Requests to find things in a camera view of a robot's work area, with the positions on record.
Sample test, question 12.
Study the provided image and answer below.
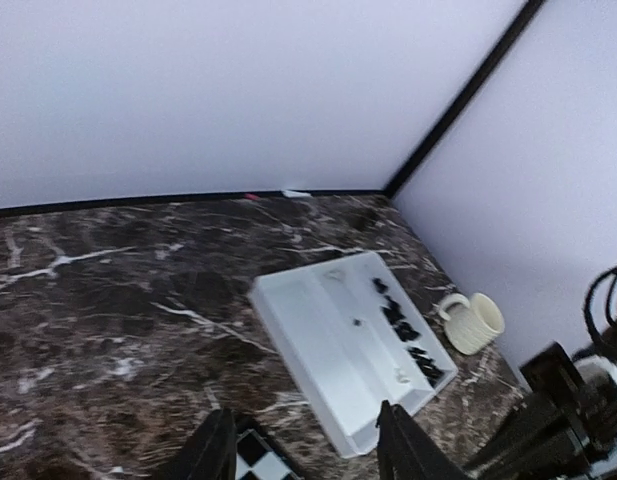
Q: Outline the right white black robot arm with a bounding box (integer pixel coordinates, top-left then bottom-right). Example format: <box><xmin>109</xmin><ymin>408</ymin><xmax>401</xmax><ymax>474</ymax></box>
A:
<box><xmin>464</xmin><ymin>265</ymin><xmax>617</xmax><ymax>479</ymax></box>

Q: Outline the right black frame post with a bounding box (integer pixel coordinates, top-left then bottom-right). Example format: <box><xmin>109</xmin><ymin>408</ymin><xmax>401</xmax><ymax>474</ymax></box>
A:
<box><xmin>383</xmin><ymin>0</ymin><xmax>546</xmax><ymax>199</ymax></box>

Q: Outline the cream ribbed mug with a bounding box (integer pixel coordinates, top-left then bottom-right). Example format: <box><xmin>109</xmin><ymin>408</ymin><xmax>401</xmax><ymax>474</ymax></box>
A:
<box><xmin>438</xmin><ymin>293</ymin><xmax>505</xmax><ymax>355</ymax></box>

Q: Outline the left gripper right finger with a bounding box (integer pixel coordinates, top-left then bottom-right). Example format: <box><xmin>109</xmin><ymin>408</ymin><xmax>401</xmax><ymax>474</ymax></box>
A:
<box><xmin>376</xmin><ymin>400</ymin><xmax>469</xmax><ymax>480</ymax></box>

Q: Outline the pile of white chess pieces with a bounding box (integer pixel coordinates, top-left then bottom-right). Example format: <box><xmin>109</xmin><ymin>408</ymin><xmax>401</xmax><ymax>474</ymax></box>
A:
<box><xmin>324</xmin><ymin>269</ymin><xmax>346</xmax><ymax>282</ymax></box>

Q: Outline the white plastic compartment tray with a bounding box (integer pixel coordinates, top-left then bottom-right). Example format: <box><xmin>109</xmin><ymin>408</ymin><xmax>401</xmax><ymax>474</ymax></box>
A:
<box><xmin>249</xmin><ymin>251</ymin><xmax>458</xmax><ymax>458</ymax></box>

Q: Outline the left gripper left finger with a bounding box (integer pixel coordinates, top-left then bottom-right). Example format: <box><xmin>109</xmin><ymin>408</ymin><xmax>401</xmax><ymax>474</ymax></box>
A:
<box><xmin>157</xmin><ymin>408</ymin><xmax>237</xmax><ymax>480</ymax></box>

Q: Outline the pile of black chess pieces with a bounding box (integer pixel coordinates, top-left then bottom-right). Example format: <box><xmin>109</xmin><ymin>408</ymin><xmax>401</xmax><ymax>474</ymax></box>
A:
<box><xmin>372</xmin><ymin>277</ymin><xmax>444</xmax><ymax>387</ymax></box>

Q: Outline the black grey chessboard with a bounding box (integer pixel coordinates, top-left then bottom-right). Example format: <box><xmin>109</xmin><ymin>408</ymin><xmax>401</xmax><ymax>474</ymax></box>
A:
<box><xmin>235</xmin><ymin>415</ymin><xmax>306</xmax><ymax>480</ymax></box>

